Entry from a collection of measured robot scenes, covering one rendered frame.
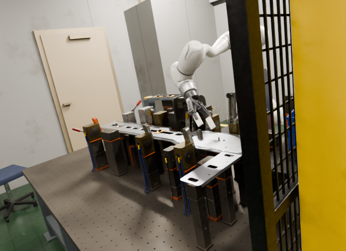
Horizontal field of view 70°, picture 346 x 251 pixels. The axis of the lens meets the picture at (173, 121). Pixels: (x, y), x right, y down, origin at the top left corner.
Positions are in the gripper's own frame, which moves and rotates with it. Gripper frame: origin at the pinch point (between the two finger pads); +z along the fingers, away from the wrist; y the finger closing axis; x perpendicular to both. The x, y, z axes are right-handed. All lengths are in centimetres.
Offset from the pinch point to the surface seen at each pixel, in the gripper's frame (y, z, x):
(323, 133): -63, 38, -43
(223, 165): -18.9, 25.9, -5.9
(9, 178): 10, -86, 243
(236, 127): 15.9, 4.8, -8.1
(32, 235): 16, -16, 224
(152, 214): -11, 28, 44
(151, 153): 0.0, -5.4, 38.9
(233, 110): 12.9, -3.0, -12.4
